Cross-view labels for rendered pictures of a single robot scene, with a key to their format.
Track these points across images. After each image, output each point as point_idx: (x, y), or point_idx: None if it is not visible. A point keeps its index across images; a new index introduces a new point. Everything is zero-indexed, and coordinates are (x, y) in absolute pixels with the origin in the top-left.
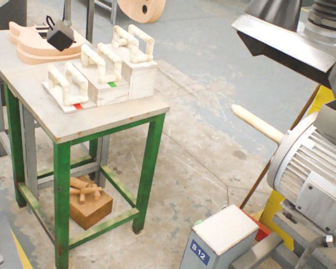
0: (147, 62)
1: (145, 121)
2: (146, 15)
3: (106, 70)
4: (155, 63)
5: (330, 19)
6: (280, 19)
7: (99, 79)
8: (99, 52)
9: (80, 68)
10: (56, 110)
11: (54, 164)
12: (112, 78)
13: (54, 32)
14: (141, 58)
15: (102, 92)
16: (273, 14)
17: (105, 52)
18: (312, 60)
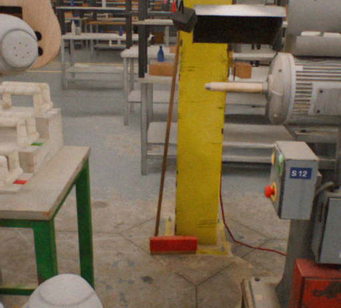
0: (50, 110)
1: (80, 170)
2: (43, 56)
3: (6, 138)
4: (57, 108)
5: None
6: None
7: (25, 142)
8: None
9: None
10: (2, 196)
11: (38, 257)
12: (33, 136)
13: (190, 13)
14: (47, 106)
15: (35, 155)
16: None
17: (4, 116)
18: (272, 13)
